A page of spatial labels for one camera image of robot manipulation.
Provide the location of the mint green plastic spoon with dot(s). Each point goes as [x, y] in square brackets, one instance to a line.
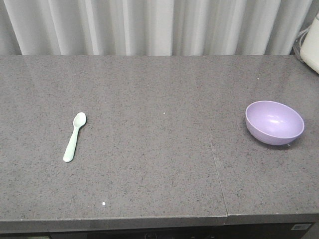
[78, 122]

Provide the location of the purple plastic bowl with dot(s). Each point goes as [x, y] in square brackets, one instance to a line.
[273, 123]

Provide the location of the white pleated curtain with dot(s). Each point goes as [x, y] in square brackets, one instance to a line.
[152, 27]

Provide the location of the white appliance at right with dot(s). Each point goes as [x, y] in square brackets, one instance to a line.
[310, 48]

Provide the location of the black drawer disinfection cabinet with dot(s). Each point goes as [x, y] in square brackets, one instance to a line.
[249, 231]

